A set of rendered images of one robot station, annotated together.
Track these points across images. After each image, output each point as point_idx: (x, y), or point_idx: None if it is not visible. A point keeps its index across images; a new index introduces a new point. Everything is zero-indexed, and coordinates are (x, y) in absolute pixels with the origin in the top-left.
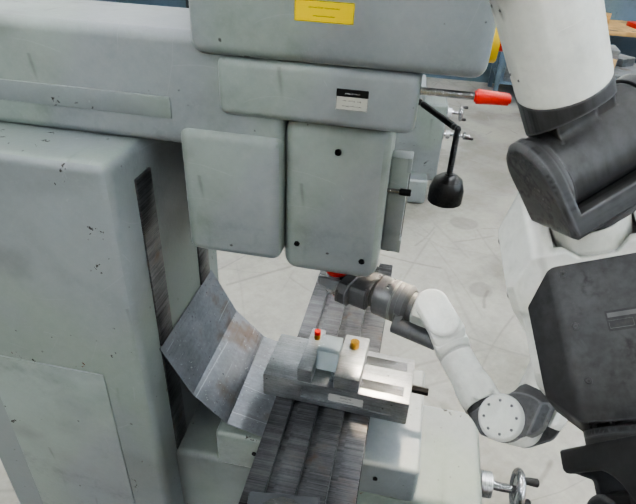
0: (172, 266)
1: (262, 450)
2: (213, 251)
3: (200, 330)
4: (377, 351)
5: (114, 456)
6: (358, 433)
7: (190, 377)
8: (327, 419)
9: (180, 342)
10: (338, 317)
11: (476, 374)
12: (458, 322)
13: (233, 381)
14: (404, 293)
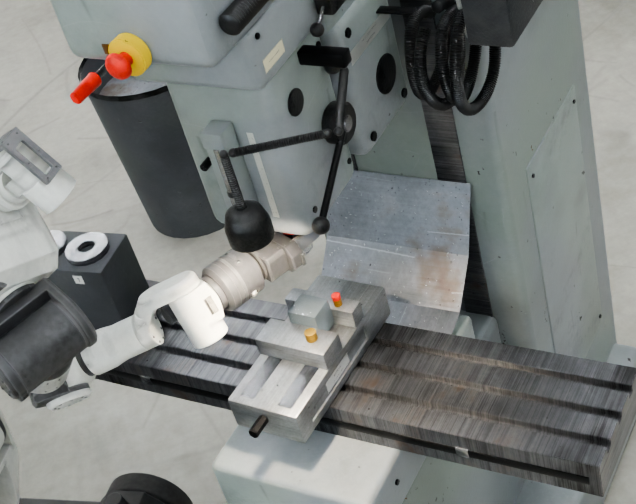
0: None
1: (250, 302)
2: (484, 168)
3: (390, 208)
4: (368, 413)
5: None
6: (241, 380)
7: (337, 222)
8: None
9: (354, 188)
10: (453, 375)
11: (101, 331)
12: (142, 301)
13: (369, 282)
14: (208, 266)
